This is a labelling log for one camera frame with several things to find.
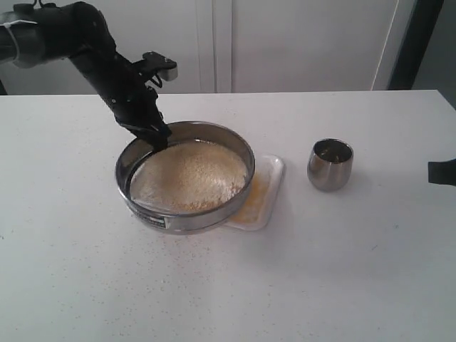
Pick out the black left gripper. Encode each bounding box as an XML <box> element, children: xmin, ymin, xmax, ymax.
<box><xmin>71</xmin><ymin>51</ymin><xmax>172</xmax><ymax>152</ymax></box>

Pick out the yellow grain mixture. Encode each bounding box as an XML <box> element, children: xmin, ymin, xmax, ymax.
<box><xmin>130</xmin><ymin>142</ymin><xmax>247</xmax><ymax>214</ymax></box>

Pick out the round steel mesh sieve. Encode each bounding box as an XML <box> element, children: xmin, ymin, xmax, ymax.
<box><xmin>115</xmin><ymin>121</ymin><xmax>256</xmax><ymax>234</ymax></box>

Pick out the stainless steel cup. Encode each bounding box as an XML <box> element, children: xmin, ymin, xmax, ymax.
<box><xmin>307</xmin><ymin>138</ymin><xmax>354</xmax><ymax>192</ymax></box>

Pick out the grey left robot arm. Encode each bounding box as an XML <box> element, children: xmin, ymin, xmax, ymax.
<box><xmin>1</xmin><ymin>1</ymin><xmax>177</xmax><ymax>150</ymax></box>

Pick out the white rectangular plastic tray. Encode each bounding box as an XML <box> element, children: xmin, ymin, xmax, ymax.
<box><xmin>224</xmin><ymin>155</ymin><xmax>285</xmax><ymax>232</ymax></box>

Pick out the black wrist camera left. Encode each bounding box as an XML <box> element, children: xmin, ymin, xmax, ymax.
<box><xmin>133</xmin><ymin>51</ymin><xmax>178</xmax><ymax>82</ymax></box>

